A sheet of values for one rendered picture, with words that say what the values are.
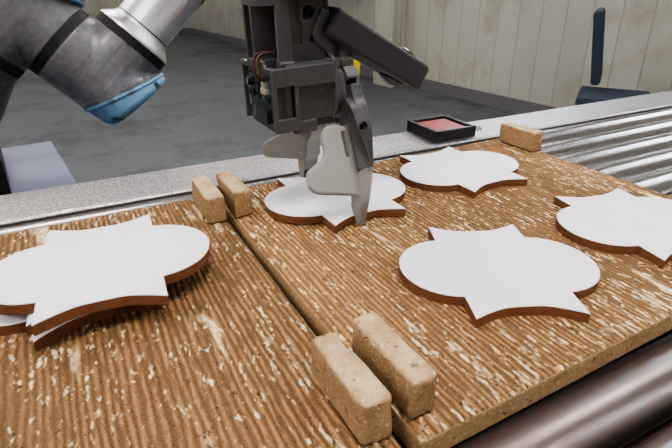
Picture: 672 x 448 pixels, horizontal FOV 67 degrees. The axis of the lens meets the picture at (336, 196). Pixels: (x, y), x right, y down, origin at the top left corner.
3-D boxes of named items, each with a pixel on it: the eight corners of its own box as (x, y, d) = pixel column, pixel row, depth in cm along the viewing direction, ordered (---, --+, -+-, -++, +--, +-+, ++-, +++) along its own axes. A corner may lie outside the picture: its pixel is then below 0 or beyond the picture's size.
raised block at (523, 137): (497, 141, 69) (500, 121, 68) (507, 139, 70) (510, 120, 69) (532, 153, 64) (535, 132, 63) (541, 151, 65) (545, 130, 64)
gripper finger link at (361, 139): (340, 175, 46) (316, 83, 46) (356, 171, 47) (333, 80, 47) (364, 167, 42) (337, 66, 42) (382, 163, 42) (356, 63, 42)
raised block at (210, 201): (192, 202, 50) (189, 176, 49) (210, 199, 51) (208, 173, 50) (208, 226, 46) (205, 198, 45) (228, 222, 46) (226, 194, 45)
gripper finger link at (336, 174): (313, 239, 44) (286, 136, 44) (370, 222, 47) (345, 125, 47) (327, 238, 41) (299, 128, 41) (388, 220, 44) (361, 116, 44)
